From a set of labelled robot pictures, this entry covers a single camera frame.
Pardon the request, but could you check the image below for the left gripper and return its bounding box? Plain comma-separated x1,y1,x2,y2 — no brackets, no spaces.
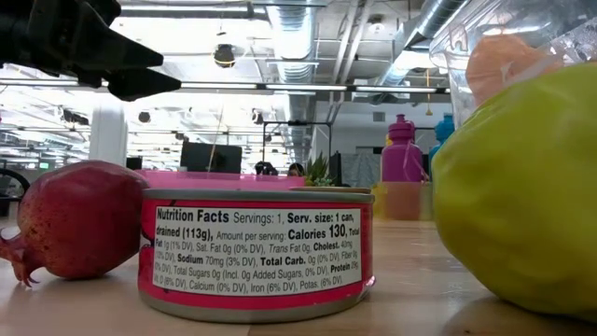
0,0,182,103

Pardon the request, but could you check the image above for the red plastic bin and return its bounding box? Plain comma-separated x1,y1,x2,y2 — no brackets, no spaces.
134,170,307,191

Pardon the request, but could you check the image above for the small red toy pomegranate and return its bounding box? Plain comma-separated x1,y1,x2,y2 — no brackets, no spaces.
0,160,150,287

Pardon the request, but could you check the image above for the purple squeeze bottle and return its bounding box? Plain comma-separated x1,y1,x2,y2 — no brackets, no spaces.
381,114,428,183

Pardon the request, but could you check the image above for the blue squeeze bottle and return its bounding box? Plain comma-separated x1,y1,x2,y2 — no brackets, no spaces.
427,112,456,162

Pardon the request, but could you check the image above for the yellow-orange toy mango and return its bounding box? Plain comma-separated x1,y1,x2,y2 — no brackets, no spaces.
465,33,563,107

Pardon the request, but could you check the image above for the clear plastic bin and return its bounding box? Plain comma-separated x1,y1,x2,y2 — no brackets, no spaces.
428,0,597,130

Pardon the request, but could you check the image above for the green toy pear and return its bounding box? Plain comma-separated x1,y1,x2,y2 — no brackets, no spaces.
431,63,597,326

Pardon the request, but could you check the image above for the white pillar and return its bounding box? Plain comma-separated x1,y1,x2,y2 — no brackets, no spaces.
90,105,129,164

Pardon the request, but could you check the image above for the round ceiling fixture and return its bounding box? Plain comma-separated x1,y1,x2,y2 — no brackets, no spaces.
213,43,237,69

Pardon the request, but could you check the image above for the black background monitor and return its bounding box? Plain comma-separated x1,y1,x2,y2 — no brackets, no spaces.
179,141,243,175

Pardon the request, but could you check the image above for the long ceiling light strip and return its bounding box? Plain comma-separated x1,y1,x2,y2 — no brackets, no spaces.
0,78,449,94

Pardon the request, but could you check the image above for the black office chair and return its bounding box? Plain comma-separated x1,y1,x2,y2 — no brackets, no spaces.
0,168,32,218

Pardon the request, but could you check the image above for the small potted succulent plant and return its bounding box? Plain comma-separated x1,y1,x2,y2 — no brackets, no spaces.
305,151,336,188

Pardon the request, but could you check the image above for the tin can with pink label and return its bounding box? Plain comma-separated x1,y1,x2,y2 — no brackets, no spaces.
137,188,376,324

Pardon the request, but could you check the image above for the silver ventilation duct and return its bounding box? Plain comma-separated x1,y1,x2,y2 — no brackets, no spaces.
372,0,465,90
268,0,323,150

